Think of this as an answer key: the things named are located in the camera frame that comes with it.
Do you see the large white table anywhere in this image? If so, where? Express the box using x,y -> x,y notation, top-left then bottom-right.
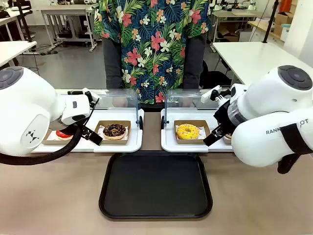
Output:
212,41 -> 313,87

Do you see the person left arm grey sleeve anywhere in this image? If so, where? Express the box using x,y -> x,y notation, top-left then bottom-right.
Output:
182,32 -> 207,90

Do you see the person arm grey sleeve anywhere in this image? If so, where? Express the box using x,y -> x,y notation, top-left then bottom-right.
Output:
102,36 -> 123,90
182,32 -> 207,90

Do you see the clear display case lid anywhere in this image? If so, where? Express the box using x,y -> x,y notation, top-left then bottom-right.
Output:
55,88 -> 145,129
162,88 -> 221,128

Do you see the right white display case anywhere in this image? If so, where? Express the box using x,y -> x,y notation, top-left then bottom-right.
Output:
160,107 -> 234,153

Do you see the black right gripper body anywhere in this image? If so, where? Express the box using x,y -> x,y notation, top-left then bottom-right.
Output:
213,99 -> 239,128

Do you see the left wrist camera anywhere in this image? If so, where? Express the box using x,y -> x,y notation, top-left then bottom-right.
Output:
82,88 -> 101,109

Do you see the brown cardboard box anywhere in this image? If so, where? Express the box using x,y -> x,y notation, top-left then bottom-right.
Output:
273,10 -> 294,35

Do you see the black office chair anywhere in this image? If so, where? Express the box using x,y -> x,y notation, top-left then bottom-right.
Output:
201,59 -> 232,90

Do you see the black arm cable sleeve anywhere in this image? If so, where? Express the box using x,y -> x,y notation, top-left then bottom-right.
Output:
0,123 -> 83,165
277,123 -> 313,175

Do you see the white display case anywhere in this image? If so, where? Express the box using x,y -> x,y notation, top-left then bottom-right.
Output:
160,107 -> 234,153
31,107 -> 145,154

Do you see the yellow sprinkled donut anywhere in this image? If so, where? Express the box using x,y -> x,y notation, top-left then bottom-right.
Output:
176,123 -> 201,141

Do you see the person torso in floral shirt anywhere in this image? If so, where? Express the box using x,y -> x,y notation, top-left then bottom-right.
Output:
93,0 -> 212,106

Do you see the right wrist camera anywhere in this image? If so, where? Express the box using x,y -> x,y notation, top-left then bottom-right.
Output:
201,85 -> 232,104

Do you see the black vertical pole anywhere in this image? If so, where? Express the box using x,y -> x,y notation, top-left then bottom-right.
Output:
262,0 -> 280,45

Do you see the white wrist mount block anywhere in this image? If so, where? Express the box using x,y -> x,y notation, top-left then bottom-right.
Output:
230,83 -> 248,100
60,94 -> 90,125

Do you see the black left arm cable sleeve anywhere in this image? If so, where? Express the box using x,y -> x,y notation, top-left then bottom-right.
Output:
0,123 -> 83,165

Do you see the white printed paper liner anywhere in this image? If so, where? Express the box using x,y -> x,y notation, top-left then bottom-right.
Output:
195,126 -> 209,141
97,125 -> 129,141
46,130 -> 72,143

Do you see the grey lab workbench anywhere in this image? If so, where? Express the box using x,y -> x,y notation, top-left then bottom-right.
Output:
211,10 -> 258,47

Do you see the person right arm grey sleeve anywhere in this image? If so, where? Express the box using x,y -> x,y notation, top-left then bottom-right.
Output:
102,36 -> 123,90

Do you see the left white display case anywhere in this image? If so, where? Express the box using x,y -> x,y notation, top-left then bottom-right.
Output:
31,107 -> 145,154

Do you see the white left wrist mount block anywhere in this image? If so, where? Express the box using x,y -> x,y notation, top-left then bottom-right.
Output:
60,94 -> 90,125

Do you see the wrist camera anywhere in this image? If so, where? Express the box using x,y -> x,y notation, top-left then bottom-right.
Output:
82,88 -> 101,109
201,85 -> 232,104

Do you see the white lab workbench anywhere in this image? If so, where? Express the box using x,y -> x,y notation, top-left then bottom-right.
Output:
40,4 -> 97,52

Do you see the white table with rounded corner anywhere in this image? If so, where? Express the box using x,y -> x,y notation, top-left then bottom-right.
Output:
0,41 -> 38,67

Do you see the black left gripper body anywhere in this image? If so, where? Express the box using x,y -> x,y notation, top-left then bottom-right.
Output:
49,119 -> 84,134

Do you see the black right arm cable sleeve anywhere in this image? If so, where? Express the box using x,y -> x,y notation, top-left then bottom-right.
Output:
277,123 -> 313,175

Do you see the wooden shelf board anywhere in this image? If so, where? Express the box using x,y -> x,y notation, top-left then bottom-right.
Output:
247,20 -> 282,42

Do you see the red glazed donut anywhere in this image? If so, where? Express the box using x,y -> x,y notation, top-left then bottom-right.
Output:
55,129 -> 74,141

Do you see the black plastic serving tray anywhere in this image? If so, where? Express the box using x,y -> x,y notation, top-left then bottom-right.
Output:
98,152 -> 213,219

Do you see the white right wrist mount block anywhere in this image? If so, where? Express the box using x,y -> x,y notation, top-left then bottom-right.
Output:
230,83 -> 248,100

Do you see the chocolate donut with nut bits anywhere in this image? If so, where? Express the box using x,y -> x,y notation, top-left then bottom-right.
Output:
102,123 -> 128,141

